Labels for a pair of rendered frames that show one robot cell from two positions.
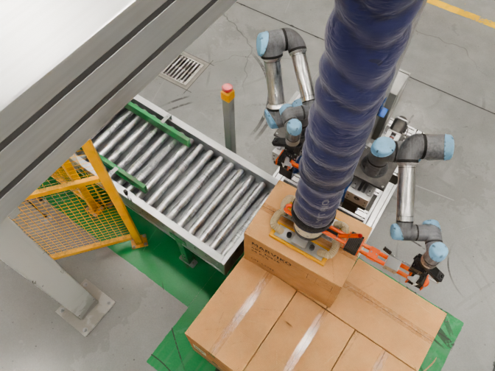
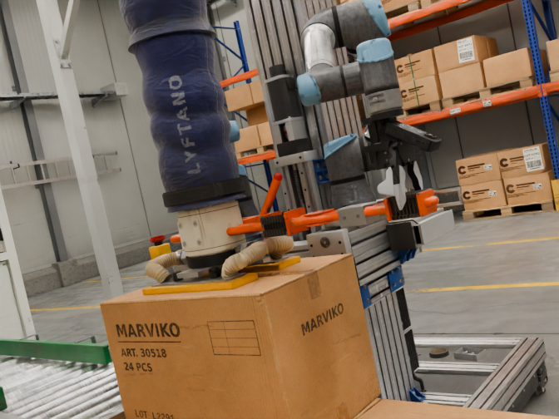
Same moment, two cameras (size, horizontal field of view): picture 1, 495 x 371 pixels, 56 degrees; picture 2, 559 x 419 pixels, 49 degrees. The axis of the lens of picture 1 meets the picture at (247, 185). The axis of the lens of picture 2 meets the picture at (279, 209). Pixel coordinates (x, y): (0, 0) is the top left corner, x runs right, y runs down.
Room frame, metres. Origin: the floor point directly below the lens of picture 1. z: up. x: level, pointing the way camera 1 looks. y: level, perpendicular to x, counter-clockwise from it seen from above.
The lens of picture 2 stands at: (-0.62, -0.72, 1.19)
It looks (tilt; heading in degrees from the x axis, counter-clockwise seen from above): 3 degrees down; 6
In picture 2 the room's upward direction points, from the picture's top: 12 degrees counter-clockwise
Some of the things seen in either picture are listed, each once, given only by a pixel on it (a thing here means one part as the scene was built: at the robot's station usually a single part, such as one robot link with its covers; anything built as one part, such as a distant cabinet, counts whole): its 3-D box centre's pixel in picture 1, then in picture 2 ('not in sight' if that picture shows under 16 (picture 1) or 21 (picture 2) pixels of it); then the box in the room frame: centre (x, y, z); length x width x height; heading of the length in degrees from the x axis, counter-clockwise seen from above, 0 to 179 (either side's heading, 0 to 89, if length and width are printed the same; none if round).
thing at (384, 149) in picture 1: (382, 150); (344, 156); (1.39, -0.73, 1.20); 0.13 x 0.12 x 0.14; 88
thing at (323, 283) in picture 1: (304, 244); (239, 348); (1.03, -0.34, 0.75); 0.60 x 0.40 x 0.40; 59
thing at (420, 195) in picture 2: (417, 278); (410, 204); (0.71, -0.84, 1.07); 0.08 x 0.07 x 0.05; 58
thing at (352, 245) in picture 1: (353, 243); (284, 223); (0.90, -0.55, 1.07); 0.10 x 0.08 x 0.06; 148
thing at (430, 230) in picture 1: (428, 232); (368, 76); (0.83, -0.82, 1.37); 0.11 x 0.11 x 0.08; 88
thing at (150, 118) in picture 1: (110, 88); (29, 345); (2.34, 1.04, 0.60); 1.60 x 0.10 x 0.09; 54
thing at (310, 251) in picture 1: (300, 241); (196, 278); (0.95, -0.29, 0.97); 0.34 x 0.10 x 0.05; 58
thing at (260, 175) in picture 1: (153, 113); not in sight; (2.19, 0.71, 0.50); 2.31 x 0.05 x 0.19; 54
